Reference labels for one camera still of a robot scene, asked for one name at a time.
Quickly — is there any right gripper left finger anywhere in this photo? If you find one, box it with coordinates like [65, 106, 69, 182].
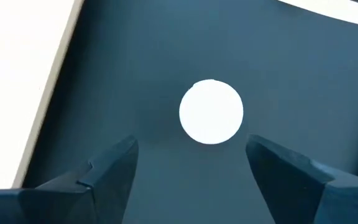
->
[35, 134, 140, 224]

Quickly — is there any white bottle with yellow label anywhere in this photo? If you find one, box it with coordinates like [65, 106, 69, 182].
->
[178, 78, 244, 146]

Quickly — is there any black table mat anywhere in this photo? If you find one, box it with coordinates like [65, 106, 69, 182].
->
[12, 0, 358, 224]

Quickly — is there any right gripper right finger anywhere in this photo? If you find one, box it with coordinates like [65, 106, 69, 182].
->
[246, 134, 358, 224]

